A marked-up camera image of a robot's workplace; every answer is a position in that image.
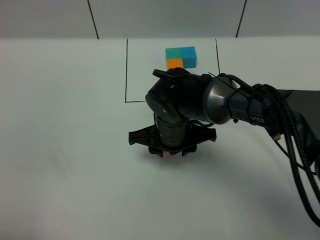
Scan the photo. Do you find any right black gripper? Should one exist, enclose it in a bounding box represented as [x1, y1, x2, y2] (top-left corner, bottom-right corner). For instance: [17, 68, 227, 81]
[128, 114, 217, 158]

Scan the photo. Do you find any orange template block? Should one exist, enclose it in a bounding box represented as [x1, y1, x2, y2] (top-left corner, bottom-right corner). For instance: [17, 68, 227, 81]
[166, 58, 184, 70]

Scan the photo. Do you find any blue template block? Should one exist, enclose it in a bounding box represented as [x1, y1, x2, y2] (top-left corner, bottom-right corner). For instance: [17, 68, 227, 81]
[180, 46, 197, 69]

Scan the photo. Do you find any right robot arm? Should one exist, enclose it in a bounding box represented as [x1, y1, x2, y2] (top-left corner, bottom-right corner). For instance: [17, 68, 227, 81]
[128, 67, 284, 156]

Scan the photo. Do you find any green template block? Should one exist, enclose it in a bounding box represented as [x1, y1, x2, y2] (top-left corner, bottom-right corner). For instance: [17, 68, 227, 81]
[165, 47, 182, 60]

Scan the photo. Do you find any right black braided cable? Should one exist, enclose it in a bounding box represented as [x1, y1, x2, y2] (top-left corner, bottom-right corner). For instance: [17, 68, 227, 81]
[217, 72, 320, 223]

